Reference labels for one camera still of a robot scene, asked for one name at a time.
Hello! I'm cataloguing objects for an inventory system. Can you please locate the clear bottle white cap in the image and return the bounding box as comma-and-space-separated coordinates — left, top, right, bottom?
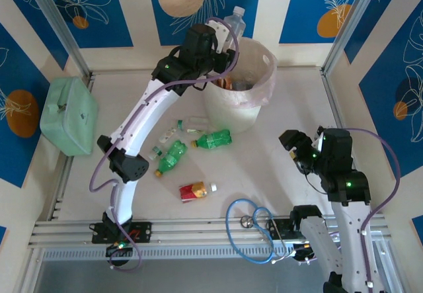
223, 6, 247, 40

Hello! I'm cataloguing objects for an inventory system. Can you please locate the small white labelled bottle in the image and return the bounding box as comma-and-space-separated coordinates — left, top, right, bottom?
158, 126, 178, 144

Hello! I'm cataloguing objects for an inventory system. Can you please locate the green plastic bottle yellow cap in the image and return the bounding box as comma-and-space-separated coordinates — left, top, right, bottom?
191, 129, 233, 150
154, 140, 188, 178

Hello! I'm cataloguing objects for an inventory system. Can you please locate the tiny clear bottle green cap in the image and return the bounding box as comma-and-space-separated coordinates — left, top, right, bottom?
147, 145, 163, 161

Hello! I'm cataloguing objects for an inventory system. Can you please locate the red and gold labelled bottle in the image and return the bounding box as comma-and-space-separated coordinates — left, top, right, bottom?
178, 181, 218, 204

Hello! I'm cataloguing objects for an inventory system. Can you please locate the pink plastic bin liner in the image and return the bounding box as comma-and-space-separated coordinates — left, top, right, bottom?
211, 32, 278, 109

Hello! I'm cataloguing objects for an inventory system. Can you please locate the white ribbed waste bin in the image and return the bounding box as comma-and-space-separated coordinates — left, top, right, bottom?
203, 38, 278, 134

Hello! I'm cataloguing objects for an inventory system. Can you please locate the blue stethoscope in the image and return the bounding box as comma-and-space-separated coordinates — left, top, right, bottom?
225, 198, 299, 264

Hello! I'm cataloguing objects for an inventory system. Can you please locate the mint green zip case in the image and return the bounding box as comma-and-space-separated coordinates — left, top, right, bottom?
39, 77, 99, 157

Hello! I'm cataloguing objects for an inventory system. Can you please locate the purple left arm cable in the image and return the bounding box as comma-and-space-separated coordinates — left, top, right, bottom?
89, 17, 239, 271

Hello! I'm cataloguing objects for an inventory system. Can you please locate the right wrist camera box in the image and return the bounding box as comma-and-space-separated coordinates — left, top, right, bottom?
311, 132, 327, 152

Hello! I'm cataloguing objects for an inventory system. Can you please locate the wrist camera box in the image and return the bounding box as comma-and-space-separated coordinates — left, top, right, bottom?
311, 132, 327, 152
205, 20, 231, 48

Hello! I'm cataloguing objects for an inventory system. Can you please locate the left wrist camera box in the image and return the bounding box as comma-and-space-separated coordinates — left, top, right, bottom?
205, 20, 231, 48

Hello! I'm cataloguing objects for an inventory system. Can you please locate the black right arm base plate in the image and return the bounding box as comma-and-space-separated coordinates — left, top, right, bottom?
271, 218, 330, 264

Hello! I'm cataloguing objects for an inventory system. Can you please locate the aluminium frame post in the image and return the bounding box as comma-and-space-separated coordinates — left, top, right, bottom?
24, 0, 93, 79
322, 0, 381, 75

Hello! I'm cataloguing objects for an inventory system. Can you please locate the aluminium extrusion mounting rail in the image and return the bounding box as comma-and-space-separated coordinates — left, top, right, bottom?
28, 214, 393, 249

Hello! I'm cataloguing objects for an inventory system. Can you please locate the grey slotted cable duct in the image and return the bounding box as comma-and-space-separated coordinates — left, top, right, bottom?
41, 243, 331, 261

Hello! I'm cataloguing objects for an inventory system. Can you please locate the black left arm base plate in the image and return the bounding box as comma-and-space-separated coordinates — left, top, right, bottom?
91, 222, 153, 257

